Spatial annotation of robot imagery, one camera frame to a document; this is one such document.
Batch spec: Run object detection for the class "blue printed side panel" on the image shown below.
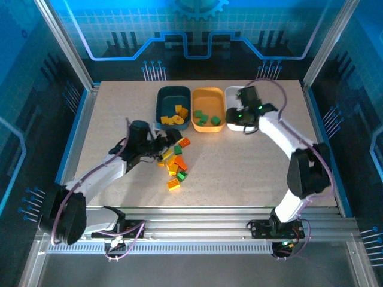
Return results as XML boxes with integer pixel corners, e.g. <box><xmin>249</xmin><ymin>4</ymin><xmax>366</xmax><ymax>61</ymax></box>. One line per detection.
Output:
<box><xmin>0</xmin><ymin>0</ymin><xmax>90</xmax><ymax>287</ymax></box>
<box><xmin>305</xmin><ymin>0</ymin><xmax>383</xmax><ymax>270</ymax></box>

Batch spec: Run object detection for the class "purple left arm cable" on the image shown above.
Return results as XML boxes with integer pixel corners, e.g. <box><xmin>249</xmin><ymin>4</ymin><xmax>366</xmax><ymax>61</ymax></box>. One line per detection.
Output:
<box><xmin>51</xmin><ymin>117</ymin><xmax>147</xmax><ymax>262</ymax></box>

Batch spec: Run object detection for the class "slotted grey cable duct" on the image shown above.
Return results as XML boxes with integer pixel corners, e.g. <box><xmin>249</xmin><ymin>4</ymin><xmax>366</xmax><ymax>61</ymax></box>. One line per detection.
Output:
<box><xmin>46</xmin><ymin>242</ymin><xmax>275</xmax><ymax>255</ymax></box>

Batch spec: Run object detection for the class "aluminium frame post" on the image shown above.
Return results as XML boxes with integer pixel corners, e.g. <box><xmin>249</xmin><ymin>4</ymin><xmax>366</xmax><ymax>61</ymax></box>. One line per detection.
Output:
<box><xmin>300</xmin><ymin>0</ymin><xmax>363</xmax><ymax>90</ymax></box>
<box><xmin>33</xmin><ymin>0</ymin><xmax>101</xmax><ymax>92</ymax></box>

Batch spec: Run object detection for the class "yellow plastic container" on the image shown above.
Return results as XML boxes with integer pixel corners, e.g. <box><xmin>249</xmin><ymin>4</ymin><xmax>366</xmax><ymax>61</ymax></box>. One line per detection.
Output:
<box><xmin>191</xmin><ymin>86</ymin><xmax>227</xmax><ymax>133</ymax></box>

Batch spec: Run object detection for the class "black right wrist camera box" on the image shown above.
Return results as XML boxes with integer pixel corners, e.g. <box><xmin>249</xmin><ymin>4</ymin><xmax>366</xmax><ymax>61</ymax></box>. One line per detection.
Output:
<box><xmin>259</xmin><ymin>103</ymin><xmax>279</xmax><ymax>117</ymax></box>

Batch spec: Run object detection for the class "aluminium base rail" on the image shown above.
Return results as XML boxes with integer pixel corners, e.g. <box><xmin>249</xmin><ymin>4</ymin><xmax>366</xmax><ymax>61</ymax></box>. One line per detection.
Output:
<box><xmin>35</xmin><ymin>206</ymin><xmax>361</xmax><ymax>243</ymax></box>

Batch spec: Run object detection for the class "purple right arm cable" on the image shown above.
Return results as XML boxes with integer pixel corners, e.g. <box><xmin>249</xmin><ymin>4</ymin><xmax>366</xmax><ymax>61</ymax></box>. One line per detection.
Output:
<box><xmin>245</xmin><ymin>78</ymin><xmax>335</xmax><ymax>261</ymax></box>

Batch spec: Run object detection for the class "aluminium side rail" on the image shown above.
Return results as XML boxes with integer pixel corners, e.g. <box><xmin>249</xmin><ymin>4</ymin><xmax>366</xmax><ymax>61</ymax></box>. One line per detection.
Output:
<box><xmin>44</xmin><ymin>83</ymin><xmax>101</xmax><ymax>218</ymax></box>
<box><xmin>301</xmin><ymin>82</ymin><xmax>353</xmax><ymax>218</ymax></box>

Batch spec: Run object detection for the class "dark teal plastic container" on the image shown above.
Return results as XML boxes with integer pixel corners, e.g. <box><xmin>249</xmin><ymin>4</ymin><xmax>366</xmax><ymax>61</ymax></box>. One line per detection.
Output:
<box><xmin>155</xmin><ymin>86</ymin><xmax>192</xmax><ymax>132</ymax></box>

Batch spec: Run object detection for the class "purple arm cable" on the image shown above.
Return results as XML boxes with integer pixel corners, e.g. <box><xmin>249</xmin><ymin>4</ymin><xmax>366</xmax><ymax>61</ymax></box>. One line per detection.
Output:
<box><xmin>245</xmin><ymin>78</ymin><xmax>335</xmax><ymax>261</ymax></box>
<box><xmin>51</xmin><ymin>117</ymin><xmax>147</xmax><ymax>262</ymax></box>

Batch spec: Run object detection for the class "blue printed gear panel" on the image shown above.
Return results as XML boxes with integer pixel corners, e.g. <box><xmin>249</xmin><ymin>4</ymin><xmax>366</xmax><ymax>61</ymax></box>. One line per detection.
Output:
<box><xmin>44</xmin><ymin>0</ymin><xmax>357</xmax><ymax>83</ymax></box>

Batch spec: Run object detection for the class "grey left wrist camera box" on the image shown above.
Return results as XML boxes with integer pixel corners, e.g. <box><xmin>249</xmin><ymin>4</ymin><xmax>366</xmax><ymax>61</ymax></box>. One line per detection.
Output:
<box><xmin>148</xmin><ymin>124</ymin><xmax>165</xmax><ymax>141</ymax></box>

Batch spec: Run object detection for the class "aluminium lower strut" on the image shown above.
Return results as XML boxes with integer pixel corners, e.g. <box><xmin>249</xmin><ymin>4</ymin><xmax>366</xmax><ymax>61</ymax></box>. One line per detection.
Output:
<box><xmin>16</xmin><ymin>236</ymin><xmax>50</xmax><ymax>287</ymax></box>
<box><xmin>345</xmin><ymin>239</ymin><xmax>379</xmax><ymax>287</ymax></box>

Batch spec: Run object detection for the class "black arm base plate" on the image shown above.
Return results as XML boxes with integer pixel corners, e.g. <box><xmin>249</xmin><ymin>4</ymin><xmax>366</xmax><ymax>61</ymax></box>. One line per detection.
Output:
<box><xmin>249</xmin><ymin>219</ymin><xmax>305</xmax><ymax>240</ymax></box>
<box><xmin>90</xmin><ymin>219</ymin><xmax>147</xmax><ymax>240</ymax></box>

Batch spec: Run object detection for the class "white plastic container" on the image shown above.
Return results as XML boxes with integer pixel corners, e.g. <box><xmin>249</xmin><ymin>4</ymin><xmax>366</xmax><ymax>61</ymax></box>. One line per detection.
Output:
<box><xmin>224</xmin><ymin>86</ymin><xmax>261</xmax><ymax>132</ymax></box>

